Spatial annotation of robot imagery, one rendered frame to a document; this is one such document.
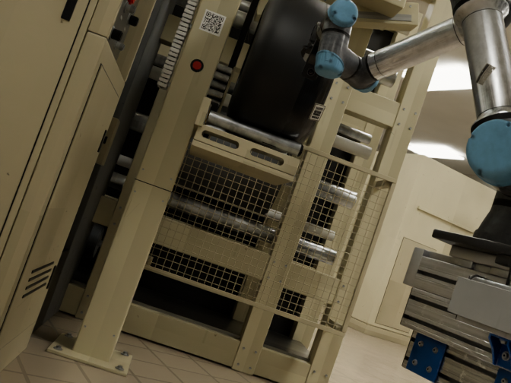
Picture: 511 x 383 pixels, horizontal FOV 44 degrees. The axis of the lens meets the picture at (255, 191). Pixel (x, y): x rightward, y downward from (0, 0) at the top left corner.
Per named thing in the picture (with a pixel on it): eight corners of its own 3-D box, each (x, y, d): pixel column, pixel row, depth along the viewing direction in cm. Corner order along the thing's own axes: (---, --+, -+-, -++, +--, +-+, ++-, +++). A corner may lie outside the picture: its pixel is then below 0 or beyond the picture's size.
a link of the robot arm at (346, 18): (327, 22, 161) (334, -9, 163) (315, 38, 172) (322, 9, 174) (357, 30, 162) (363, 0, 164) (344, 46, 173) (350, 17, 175)
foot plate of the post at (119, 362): (46, 351, 205) (48, 344, 206) (61, 334, 232) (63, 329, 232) (125, 377, 208) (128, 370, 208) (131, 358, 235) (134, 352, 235)
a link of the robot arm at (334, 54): (355, 83, 168) (363, 45, 170) (331, 66, 160) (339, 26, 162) (331, 86, 173) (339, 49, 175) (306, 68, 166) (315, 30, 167)
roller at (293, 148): (205, 114, 218) (201, 124, 216) (208, 106, 215) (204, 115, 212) (300, 150, 222) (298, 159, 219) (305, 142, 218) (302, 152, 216)
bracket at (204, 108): (194, 124, 209) (204, 96, 209) (191, 137, 248) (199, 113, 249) (203, 127, 209) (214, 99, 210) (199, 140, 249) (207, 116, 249)
